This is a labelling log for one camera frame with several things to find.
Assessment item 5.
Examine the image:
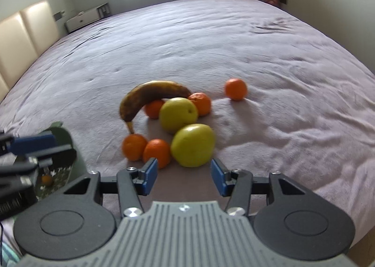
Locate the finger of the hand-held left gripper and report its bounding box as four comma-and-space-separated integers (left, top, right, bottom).
13, 144, 77, 170
0, 132, 57, 155

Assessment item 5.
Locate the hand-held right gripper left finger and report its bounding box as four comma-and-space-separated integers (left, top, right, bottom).
62, 157, 159, 219

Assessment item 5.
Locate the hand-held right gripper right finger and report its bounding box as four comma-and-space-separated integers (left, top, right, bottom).
210, 158, 317, 217

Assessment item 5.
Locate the yellow-green apple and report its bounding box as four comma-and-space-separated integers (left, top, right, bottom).
171, 123, 216, 168
159, 97, 199, 135

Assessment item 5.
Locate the brown spotted banana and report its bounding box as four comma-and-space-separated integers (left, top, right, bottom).
119, 80, 192, 134

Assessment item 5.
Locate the cream padded headboard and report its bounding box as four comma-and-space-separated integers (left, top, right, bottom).
0, 0, 60, 98

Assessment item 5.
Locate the purple bed cover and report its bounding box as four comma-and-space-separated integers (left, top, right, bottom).
0, 0, 375, 256

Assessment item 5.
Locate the white nightstand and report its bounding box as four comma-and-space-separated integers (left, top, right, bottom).
64, 7, 103, 33

